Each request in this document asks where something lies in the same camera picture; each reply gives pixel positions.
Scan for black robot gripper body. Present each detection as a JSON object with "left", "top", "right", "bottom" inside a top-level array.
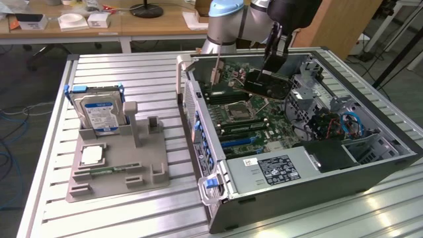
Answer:
[{"left": 267, "top": 0, "right": 322, "bottom": 35}]

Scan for graphics expansion card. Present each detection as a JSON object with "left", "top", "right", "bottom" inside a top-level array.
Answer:
[{"left": 210, "top": 53, "right": 294, "bottom": 100}]

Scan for wooden cabinet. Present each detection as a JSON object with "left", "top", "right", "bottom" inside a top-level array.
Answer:
[{"left": 290, "top": 0, "right": 385, "bottom": 60}]

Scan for metal socket cover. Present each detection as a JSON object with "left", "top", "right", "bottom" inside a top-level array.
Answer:
[{"left": 249, "top": 95, "right": 271, "bottom": 111}]

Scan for perforated metal drive cage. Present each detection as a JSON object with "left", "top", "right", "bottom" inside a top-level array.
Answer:
[{"left": 283, "top": 73, "right": 337, "bottom": 126}]

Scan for installed RAM stick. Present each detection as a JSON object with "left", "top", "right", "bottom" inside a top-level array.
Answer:
[
  {"left": 206, "top": 89, "right": 247, "bottom": 98},
  {"left": 227, "top": 123, "right": 269, "bottom": 133}
]

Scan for CPU socket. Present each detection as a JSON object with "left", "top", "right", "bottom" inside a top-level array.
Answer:
[{"left": 223, "top": 102, "right": 254, "bottom": 121}]

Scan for flat white box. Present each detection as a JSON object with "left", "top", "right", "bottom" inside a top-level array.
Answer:
[{"left": 182, "top": 11, "right": 211, "bottom": 31}]

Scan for brown cardboard box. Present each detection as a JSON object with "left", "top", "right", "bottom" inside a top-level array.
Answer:
[{"left": 195, "top": 0, "right": 212, "bottom": 17}]

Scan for green motherboard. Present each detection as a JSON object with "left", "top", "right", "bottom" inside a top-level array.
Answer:
[{"left": 202, "top": 84, "right": 307, "bottom": 162}]

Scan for blue expansion slot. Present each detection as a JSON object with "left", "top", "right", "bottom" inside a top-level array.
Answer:
[{"left": 220, "top": 137, "right": 257, "bottom": 147}]

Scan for black slanted stand pole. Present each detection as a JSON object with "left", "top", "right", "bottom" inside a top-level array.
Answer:
[{"left": 373, "top": 0, "right": 423, "bottom": 89}]

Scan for black round lamp base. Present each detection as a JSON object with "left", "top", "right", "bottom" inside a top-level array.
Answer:
[{"left": 130, "top": 0, "right": 164, "bottom": 18}]

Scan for black power supply label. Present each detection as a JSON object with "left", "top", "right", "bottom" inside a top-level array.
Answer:
[{"left": 257, "top": 155, "right": 302, "bottom": 187}]

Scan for metal disk bay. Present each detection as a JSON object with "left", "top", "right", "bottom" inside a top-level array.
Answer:
[{"left": 341, "top": 128, "right": 403, "bottom": 166}]

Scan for grey power supply unit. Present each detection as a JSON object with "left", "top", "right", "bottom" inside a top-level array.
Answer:
[{"left": 226, "top": 146, "right": 323, "bottom": 196}]

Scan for white cardboard box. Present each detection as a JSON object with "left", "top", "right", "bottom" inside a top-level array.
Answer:
[{"left": 87, "top": 12, "right": 112, "bottom": 29}]

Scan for open black PC case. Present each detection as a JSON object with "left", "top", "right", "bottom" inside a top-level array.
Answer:
[{"left": 176, "top": 47, "right": 423, "bottom": 235}]

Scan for hard disk blue label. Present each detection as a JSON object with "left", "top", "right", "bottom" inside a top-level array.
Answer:
[{"left": 71, "top": 91, "right": 130, "bottom": 137}]

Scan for grey printed parts rack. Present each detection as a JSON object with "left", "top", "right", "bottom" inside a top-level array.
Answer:
[{"left": 66, "top": 101, "right": 171, "bottom": 204}]

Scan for hard drive with blue caddy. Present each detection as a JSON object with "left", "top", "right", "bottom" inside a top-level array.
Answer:
[{"left": 63, "top": 84, "right": 126, "bottom": 129}]

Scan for white box with round bowl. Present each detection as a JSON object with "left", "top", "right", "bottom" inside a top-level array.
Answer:
[{"left": 58, "top": 13, "right": 88, "bottom": 32}]

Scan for CPU silver lid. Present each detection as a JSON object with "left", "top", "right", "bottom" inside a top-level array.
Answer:
[{"left": 80, "top": 146, "right": 104, "bottom": 166}]

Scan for green RAM stick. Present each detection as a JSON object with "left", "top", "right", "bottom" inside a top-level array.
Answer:
[{"left": 87, "top": 166, "right": 130, "bottom": 176}]

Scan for black chair base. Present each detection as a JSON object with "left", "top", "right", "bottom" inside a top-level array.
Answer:
[{"left": 23, "top": 44, "right": 72, "bottom": 72}]

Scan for white box black lid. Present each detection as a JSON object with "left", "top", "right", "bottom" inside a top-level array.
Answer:
[{"left": 15, "top": 13, "right": 50, "bottom": 31}]

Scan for red wire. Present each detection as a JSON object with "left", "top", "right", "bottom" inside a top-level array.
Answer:
[{"left": 326, "top": 118, "right": 342, "bottom": 139}]

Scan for blue data wire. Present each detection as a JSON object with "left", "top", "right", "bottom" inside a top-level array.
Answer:
[{"left": 341, "top": 111, "right": 365, "bottom": 139}]

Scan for wooden desk white frame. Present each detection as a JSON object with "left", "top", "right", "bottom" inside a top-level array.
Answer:
[{"left": 0, "top": 0, "right": 302, "bottom": 54}]

